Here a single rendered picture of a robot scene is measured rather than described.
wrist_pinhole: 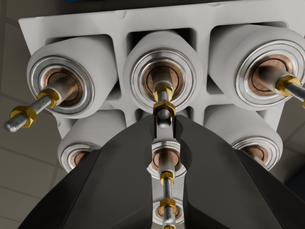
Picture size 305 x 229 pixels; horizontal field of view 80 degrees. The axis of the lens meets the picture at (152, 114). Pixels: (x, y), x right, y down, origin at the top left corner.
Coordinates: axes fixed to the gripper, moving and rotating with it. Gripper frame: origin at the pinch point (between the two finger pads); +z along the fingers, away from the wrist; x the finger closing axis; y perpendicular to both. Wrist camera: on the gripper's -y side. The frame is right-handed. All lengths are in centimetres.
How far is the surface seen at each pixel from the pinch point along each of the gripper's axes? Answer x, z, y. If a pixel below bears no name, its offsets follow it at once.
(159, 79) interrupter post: -0.4, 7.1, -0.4
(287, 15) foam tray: 16.1, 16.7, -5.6
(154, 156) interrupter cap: -1.2, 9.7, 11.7
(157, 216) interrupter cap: -1.1, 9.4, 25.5
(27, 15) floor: -29.9, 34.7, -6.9
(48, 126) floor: -34, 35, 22
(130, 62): -3.6, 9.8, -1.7
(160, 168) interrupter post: -0.3, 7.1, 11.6
